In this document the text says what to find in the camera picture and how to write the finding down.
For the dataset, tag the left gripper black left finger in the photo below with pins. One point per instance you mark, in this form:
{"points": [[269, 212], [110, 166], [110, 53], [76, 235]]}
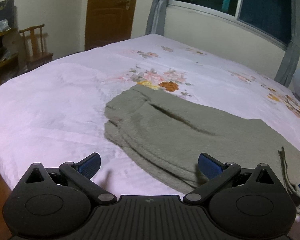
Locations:
{"points": [[79, 175]]}

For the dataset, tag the dark glass window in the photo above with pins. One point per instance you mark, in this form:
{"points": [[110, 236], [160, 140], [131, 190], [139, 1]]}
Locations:
{"points": [[270, 19]]}

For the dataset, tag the grey left curtain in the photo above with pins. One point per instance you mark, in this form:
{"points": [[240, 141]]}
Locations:
{"points": [[156, 18]]}

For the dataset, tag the grey curtain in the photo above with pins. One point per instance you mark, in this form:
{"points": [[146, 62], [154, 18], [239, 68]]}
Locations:
{"points": [[156, 18], [290, 60]]}

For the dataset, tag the grey right curtain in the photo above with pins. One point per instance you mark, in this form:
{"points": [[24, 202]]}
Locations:
{"points": [[290, 60]]}

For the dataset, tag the pink floral bed sheet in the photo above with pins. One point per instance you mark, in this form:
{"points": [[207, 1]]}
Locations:
{"points": [[55, 113]]}

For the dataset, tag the wooden chair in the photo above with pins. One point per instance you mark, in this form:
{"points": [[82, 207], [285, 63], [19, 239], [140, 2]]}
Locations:
{"points": [[35, 52]]}

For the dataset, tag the dark paper bag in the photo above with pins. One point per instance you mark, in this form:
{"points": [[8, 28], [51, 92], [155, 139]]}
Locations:
{"points": [[7, 12]]}

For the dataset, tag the grey-green pants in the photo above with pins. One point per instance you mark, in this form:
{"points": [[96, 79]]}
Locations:
{"points": [[164, 135]]}

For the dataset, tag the brown wooden door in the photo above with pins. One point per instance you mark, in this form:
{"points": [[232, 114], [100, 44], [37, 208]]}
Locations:
{"points": [[108, 21]]}

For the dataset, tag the wooden shelf desk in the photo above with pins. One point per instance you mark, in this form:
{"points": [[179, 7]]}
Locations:
{"points": [[2, 55]]}

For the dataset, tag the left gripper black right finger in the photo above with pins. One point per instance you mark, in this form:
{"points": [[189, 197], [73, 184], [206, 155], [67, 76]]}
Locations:
{"points": [[219, 176]]}

